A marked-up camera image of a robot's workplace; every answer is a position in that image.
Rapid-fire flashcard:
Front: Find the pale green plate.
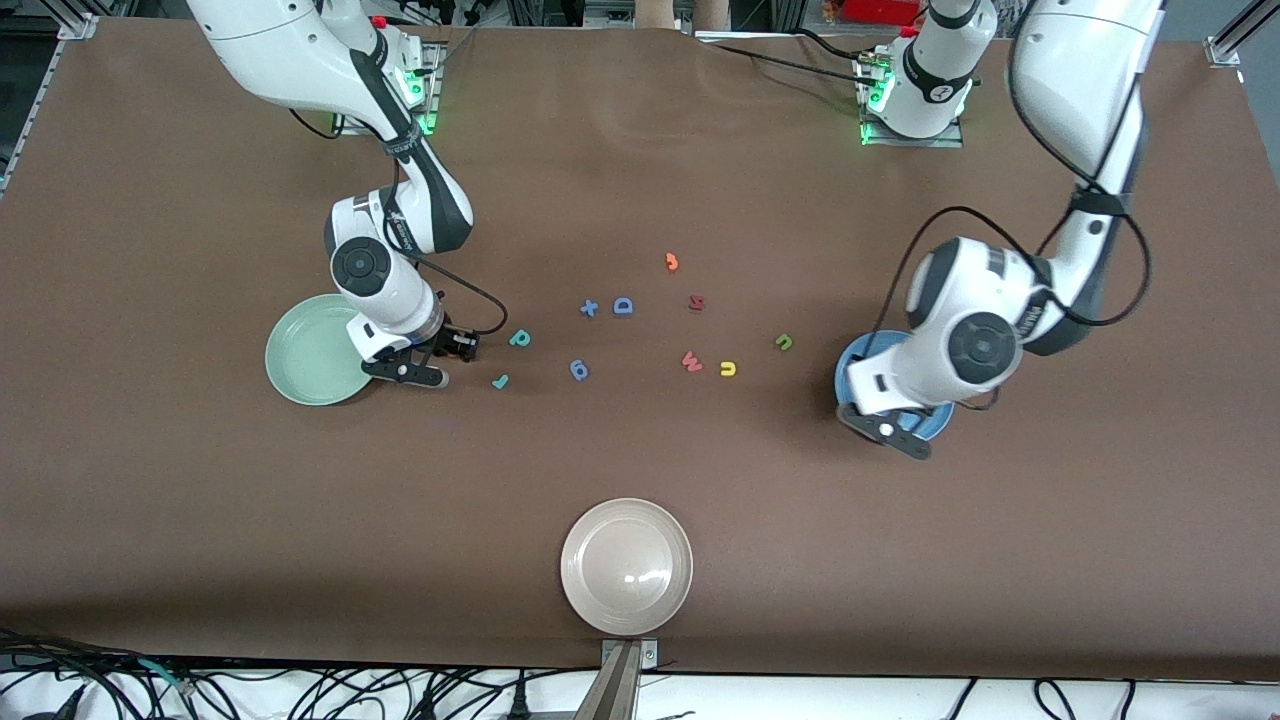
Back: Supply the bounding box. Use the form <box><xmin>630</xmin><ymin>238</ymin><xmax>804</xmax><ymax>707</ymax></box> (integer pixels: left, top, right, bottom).
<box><xmin>265</xmin><ymin>294</ymin><xmax>376</xmax><ymax>407</ymax></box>

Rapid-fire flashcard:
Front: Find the brown table cover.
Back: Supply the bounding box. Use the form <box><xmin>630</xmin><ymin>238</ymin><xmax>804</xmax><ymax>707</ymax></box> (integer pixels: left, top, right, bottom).
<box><xmin>0</xmin><ymin>15</ymin><xmax>1280</xmax><ymax>683</ymax></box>

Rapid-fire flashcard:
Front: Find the beige plate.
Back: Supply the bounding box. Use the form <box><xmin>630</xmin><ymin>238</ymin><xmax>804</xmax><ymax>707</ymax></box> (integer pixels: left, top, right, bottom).
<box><xmin>560</xmin><ymin>498</ymin><xmax>694</xmax><ymax>637</ymax></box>

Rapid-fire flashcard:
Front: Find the blue plate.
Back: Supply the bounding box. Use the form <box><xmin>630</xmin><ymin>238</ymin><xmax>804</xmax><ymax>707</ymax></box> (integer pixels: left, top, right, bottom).
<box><xmin>835</xmin><ymin>330</ymin><xmax>957</xmax><ymax>446</ymax></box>

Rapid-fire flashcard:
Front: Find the red box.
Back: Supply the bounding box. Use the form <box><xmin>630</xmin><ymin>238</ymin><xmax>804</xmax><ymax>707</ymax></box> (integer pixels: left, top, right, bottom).
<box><xmin>843</xmin><ymin>0</ymin><xmax>923</xmax><ymax>26</ymax></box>

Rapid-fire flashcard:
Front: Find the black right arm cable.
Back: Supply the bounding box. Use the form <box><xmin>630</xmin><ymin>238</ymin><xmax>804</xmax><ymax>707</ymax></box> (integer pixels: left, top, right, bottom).
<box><xmin>385</xmin><ymin>160</ymin><xmax>509</xmax><ymax>336</ymax></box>

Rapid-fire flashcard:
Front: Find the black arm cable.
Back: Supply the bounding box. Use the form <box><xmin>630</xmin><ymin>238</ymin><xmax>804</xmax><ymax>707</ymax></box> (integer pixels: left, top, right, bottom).
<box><xmin>385</xmin><ymin>160</ymin><xmax>509</xmax><ymax>336</ymax></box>
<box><xmin>878</xmin><ymin>0</ymin><xmax>1153</xmax><ymax>401</ymax></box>

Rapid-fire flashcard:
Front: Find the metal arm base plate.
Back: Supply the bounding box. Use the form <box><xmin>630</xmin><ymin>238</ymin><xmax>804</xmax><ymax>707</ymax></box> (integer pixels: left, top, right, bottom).
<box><xmin>335</xmin><ymin>42</ymin><xmax>443</xmax><ymax>136</ymax></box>
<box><xmin>860</xmin><ymin>50</ymin><xmax>966</xmax><ymax>149</ymax></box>

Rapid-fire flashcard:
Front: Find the aluminium camera mount post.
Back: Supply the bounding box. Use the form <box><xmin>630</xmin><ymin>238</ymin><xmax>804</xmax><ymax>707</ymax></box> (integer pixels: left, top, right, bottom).
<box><xmin>575</xmin><ymin>638</ymin><xmax>661</xmax><ymax>720</ymax></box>

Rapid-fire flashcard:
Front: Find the teal cable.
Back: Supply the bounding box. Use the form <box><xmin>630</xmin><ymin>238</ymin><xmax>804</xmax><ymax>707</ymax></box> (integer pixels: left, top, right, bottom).
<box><xmin>135</xmin><ymin>655</ymin><xmax>196</xmax><ymax>696</ymax></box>

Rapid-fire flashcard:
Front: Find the aluminium frame profile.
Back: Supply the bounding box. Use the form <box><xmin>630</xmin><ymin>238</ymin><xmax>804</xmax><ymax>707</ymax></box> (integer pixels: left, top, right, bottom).
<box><xmin>1205</xmin><ymin>0</ymin><xmax>1280</xmax><ymax>69</ymax></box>
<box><xmin>0</xmin><ymin>10</ymin><xmax>101</xmax><ymax>196</ymax></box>

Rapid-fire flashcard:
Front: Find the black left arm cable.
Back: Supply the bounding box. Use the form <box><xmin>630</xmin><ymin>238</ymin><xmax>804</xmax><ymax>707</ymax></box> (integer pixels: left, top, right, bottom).
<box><xmin>878</xmin><ymin>0</ymin><xmax>1153</xmax><ymax>401</ymax></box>

